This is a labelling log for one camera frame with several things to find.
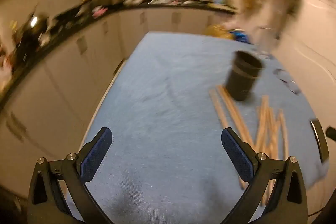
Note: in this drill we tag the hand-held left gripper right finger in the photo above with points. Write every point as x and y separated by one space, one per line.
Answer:
236 153

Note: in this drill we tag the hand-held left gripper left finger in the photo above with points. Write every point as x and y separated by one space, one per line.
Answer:
97 153

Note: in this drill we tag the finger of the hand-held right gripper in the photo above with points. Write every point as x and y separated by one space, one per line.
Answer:
321 142

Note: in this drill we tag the pile of wooden chopsticks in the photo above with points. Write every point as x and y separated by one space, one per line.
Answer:
263 119

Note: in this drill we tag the black plastic cup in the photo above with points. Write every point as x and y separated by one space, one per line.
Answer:
242 77

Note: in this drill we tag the eyeglasses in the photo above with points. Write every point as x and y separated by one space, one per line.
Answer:
294 89

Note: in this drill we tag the blue towel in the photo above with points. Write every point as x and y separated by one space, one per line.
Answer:
162 98

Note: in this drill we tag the beige kitchen base cabinets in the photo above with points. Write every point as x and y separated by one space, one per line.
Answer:
65 61

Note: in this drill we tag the blue plastic bag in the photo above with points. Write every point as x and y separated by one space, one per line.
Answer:
240 36

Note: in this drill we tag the yellow plastic bag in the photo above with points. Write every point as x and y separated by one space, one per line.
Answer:
218 30

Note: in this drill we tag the black kitchen countertop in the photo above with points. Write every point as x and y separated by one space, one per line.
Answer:
78 23

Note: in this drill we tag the black frying pan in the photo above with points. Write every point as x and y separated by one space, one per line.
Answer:
34 27

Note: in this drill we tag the pink cloth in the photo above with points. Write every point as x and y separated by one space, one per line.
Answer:
99 12

